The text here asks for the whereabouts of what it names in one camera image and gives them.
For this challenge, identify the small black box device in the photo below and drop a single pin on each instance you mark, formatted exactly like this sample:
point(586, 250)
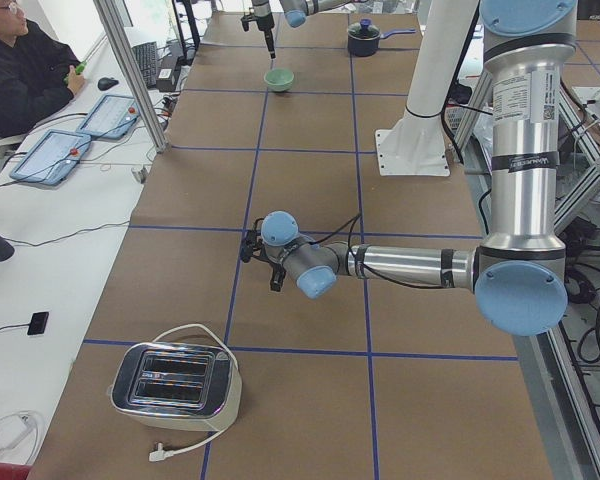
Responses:
point(38, 323)

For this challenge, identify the seated person in black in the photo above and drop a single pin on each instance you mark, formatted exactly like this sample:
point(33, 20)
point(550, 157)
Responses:
point(38, 75)

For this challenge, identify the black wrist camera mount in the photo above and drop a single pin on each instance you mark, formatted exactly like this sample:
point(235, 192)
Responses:
point(251, 243)
point(246, 20)

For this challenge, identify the silver white toaster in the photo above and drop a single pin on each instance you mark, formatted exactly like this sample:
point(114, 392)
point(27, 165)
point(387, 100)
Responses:
point(178, 386)

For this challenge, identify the aluminium frame post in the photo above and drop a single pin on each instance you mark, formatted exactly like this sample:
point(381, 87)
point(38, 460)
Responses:
point(115, 31)

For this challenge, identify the blue teach pendant tablet far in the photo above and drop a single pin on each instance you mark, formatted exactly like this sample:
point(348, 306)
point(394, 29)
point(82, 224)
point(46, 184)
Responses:
point(110, 118)

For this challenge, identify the dark blue saucepan with lid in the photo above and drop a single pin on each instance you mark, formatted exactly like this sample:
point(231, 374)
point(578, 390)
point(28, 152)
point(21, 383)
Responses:
point(364, 37)

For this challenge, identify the black keyboard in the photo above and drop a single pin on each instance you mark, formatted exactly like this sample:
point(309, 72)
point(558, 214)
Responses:
point(146, 58)

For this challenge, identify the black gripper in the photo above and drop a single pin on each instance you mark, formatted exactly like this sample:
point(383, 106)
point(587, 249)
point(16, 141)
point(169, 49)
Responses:
point(275, 266)
point(268, 20)

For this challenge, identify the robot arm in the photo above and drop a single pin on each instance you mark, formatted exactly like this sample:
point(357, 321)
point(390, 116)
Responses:
point(516, 273)
point(295, 12)

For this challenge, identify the black computer mouse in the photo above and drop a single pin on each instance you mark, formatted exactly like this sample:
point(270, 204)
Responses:
point(106, 83)

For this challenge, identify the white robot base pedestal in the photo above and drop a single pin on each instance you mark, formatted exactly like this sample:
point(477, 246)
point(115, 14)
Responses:
point(415, 145)

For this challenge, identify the green bowl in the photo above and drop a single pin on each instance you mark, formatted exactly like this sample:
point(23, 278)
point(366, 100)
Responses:
point(279, 80)

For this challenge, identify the blue teach pendant tablet near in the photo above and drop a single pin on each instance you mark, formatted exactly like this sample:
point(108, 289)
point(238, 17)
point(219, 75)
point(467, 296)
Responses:
point(52, 158)

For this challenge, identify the blue teach pendant tablet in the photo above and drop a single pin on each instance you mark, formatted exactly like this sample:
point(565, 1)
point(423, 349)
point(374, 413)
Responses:
point(110, 118)
point(52, 158)

